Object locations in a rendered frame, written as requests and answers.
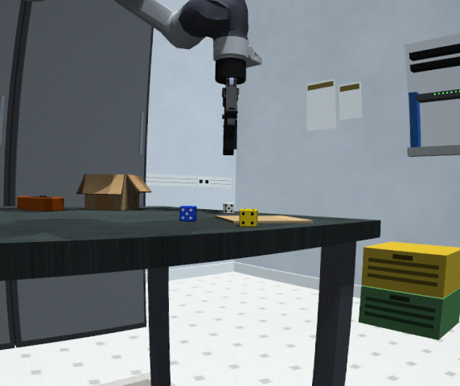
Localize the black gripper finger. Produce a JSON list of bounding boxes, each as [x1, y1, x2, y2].
[[222, 78, 239, 150], [223, 100, 234, 155]]

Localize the yellow die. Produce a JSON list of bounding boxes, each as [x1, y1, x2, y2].
[[239, 209, 258, 227]]

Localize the white die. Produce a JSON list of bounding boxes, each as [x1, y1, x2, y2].
[[223, 203, 234, 214]]

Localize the blue die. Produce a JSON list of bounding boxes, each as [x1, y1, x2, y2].
[[179, 206, 197, 222]]

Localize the tan square mat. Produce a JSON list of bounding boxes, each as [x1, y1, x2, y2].
[[215, 216, 313, 224]]

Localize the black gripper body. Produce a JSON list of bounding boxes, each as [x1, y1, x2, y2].
[[215, 57, 246, 84]]

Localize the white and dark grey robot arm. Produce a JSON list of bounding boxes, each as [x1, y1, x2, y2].
[[114, 0, 262, 68]]

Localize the orange rectangular block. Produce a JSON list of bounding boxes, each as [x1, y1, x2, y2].
[[17, 195, 64, 211]]

